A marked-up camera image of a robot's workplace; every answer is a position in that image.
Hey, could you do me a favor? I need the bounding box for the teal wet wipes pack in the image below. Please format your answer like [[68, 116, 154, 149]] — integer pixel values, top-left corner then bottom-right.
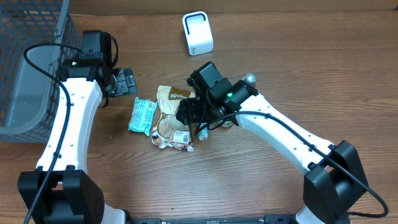
[[128, 96, 158, 136]]

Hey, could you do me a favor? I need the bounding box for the white barcode scanner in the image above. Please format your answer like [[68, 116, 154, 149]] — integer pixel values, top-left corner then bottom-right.
[[182, 11, 214, 56]]

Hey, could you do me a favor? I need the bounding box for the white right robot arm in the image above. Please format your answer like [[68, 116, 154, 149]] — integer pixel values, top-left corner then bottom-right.
[[177, 62, 368, 223]]

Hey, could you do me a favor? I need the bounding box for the dark grey plastic basket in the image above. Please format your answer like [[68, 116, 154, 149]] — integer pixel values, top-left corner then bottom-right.
[[1, 0, 81, 142]]

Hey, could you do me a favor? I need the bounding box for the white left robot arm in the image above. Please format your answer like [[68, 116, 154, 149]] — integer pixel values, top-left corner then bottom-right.
[[17, 30, 137, 223]]

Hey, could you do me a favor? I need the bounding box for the yellow oil bottle silver cap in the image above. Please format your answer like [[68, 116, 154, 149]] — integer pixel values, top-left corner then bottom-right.
[[242, 73, 257, 87]]

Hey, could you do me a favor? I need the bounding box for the small teal tissue pack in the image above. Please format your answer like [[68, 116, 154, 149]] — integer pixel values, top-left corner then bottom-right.
[[197, 128, 209, 141]]

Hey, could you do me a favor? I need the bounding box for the brown Pantree snack bag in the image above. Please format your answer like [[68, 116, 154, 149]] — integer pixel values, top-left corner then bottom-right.
[[151, 85, 195, 152]]

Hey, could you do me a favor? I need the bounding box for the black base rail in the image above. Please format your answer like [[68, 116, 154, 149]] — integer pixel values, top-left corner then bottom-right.
[[126, 214, 297, 224]]

